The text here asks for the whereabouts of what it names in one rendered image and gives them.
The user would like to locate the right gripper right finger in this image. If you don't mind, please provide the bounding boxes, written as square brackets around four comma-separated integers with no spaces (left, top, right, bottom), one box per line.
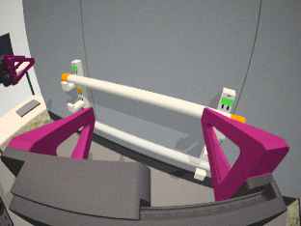
[201,107,289,201]

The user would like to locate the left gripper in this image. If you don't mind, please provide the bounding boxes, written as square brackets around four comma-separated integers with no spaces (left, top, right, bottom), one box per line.
[0,55,35,87]

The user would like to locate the white bar with orange-yellow ends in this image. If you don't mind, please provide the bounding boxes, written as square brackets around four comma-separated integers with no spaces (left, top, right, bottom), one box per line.
[62,73,245,123]

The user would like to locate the metal bar with red ends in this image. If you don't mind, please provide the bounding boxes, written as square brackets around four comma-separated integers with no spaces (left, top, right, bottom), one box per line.
[95,121,210,172]

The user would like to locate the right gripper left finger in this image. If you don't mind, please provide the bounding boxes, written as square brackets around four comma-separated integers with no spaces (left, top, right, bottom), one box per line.
[7,107,96,159]

